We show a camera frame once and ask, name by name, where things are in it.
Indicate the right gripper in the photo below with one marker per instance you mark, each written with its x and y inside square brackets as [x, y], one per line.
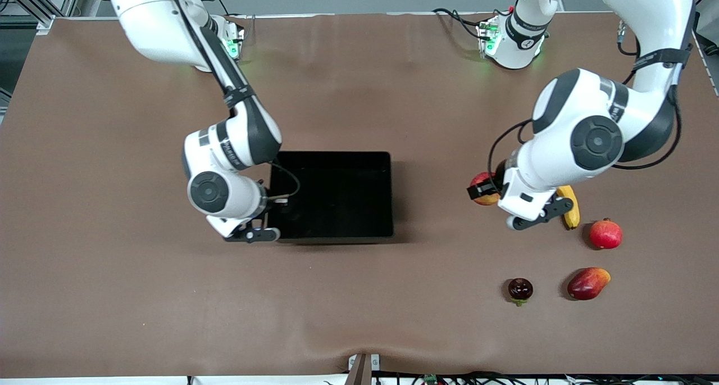
[273, 203]

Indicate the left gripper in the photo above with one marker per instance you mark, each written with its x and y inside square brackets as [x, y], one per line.
[497, 183]

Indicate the red yellow apple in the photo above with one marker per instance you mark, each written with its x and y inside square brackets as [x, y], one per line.
[481, 176]

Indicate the yellow banana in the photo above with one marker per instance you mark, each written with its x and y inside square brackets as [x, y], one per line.
[572, 219]

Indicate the black plastic box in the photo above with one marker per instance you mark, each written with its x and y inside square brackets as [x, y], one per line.
[337, 194]

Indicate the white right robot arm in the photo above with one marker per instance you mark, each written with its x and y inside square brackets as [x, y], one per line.
[151, 25]

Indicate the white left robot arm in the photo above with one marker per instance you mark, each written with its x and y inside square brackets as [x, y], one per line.
[646, 3]

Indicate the dark purple mangosteen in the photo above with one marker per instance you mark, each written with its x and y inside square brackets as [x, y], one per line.
[520, 288]

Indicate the red pomegranate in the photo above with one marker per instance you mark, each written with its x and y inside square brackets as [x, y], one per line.
[605, 235]

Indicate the red yellow mango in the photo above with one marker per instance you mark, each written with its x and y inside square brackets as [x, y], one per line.
[587, 286]

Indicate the brown table cover mat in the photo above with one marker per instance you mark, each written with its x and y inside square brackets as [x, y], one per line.
[359, 295]

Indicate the aluminium frame profile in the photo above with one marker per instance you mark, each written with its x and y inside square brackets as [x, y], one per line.
[28, 0]
[708, 3]

